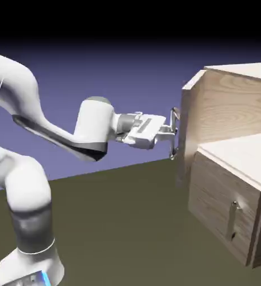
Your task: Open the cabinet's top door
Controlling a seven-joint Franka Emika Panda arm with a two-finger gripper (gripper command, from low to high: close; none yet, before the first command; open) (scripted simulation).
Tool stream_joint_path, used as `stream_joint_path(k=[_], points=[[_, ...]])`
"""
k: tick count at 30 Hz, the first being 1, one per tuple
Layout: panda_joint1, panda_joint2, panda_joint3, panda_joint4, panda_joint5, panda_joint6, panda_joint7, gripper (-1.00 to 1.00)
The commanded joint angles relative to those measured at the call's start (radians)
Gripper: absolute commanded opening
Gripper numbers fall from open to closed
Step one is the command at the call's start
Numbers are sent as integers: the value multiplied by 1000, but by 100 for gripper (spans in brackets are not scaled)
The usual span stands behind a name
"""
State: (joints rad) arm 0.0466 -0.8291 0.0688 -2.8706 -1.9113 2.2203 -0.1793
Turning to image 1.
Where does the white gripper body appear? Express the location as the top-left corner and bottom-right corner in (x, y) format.
(122, 114), (167, 150)

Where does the curved silver door handle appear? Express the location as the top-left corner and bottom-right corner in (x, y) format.
(169, 106), (182, 161)

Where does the light wood cabinet door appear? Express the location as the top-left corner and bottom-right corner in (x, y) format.
(175, 69), (207, 189)
(187, 151), (261, 267)

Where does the light wood cabinet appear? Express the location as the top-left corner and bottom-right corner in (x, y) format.
(181, 61), (261, 269)

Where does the light wood closed cabinet door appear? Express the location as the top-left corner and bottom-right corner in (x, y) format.
(187, 151), (261, 267)

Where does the straight silver door handle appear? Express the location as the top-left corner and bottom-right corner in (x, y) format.
(225, 201), (243, 241)

